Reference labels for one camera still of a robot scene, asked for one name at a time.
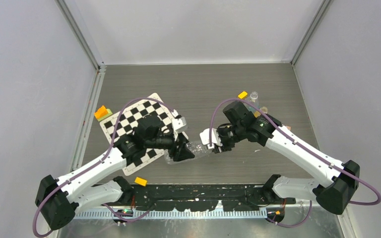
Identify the grey slotted cable duct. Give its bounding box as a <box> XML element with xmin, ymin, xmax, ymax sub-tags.
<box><xmin>75</xmin><ymin>207</ymin><xmax>267</xmax><ymax>220</ymax></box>

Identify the clear plastic bottle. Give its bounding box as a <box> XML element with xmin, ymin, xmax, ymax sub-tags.
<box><xmin>247</xmin><ymin>91</ymin><xmax>260</xmax><ymax>112</ymax></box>

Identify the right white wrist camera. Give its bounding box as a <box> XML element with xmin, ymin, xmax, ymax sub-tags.
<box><xmin>199</xmin><ymin>128</ymin><xmax>222</xmax><ymax>149</ymax></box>

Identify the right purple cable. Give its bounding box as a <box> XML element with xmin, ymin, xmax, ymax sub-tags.
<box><xmin>208</xmin><ymin>98</ymin><xmax>381</xmax><ymax>229</ymax></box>

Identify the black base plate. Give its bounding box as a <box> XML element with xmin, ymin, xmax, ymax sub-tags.
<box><xmin>100</xmin><ymin>177</ymin><xmax>296</xmax><ymax>213</ymax></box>

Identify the black white chessboard mat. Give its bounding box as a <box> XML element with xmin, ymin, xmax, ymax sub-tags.
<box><xmin>100</xmin><ymin>93</ymin><xmax>180</xmax><ymax>176</ymax></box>

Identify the clear bottle blue cap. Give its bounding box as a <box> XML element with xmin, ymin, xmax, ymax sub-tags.
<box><xmin>164</xmin><ymin>141</ymin><xmax>213</xmax><ymax>165</ymax></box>

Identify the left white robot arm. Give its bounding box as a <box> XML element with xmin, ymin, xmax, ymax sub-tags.
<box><xmin>35</xmin><ymin>115</ymin><xmax>194</xmax><ymax>231</ymax></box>

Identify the orange green block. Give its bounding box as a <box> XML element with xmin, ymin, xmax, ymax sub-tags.
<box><xmin>94</xmin><ymin>105</ymin><xmax>113</xmax><ymax>121</ymax></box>

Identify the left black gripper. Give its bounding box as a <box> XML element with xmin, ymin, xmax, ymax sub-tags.
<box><xmin>145</xmin><ymin>130</ymin><xmax>194</xmax><ymax>161</ymax></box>

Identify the yellow juice bottle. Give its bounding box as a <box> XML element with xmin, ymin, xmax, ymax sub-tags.
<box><xmin>254</xmin><ymin>107</ymin><xmax>268</xmax><ymax>118</ymax></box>

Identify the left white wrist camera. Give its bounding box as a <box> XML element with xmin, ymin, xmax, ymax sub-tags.
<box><xmin>172</xmin><ymin>115</ymin><xmax>188</xmax><ymax>133</ymax></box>

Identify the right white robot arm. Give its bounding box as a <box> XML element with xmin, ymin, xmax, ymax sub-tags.
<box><xmin>206</xmin><ymin>100</ymin><xmax>360</xmax><ymax>215</ymax></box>

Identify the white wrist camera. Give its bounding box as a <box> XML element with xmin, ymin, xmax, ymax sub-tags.
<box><xmin>199</xmin><ymin>128</ymin><xmax>222</xmax><ymax>149</ymax></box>
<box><xmin>172</xmin><ymin>115</ymin><xmax>188</xmax><ymax>133</ymax></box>

